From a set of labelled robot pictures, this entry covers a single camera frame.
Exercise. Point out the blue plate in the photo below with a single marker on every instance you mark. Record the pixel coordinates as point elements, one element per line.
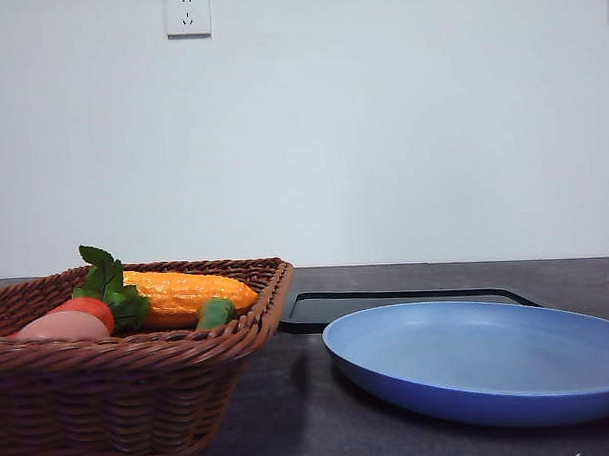
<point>489,362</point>

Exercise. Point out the brown egg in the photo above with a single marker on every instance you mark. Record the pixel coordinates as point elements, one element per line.
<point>66,325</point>

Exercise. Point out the brown wicker basket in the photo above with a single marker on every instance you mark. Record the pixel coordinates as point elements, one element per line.
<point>138,392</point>

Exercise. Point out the black serving tray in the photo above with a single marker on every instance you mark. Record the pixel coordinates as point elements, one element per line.
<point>311,312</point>

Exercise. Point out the green toy vegetable stem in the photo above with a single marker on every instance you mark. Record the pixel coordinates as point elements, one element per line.
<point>215,312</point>

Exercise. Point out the yellow toy corn cob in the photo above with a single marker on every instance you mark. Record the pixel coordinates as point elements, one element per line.
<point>174,301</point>

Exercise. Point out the red toy carrot with leaves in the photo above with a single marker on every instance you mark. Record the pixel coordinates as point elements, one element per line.
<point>122,306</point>

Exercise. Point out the white wall power socket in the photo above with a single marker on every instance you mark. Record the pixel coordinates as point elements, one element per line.
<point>188,19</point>

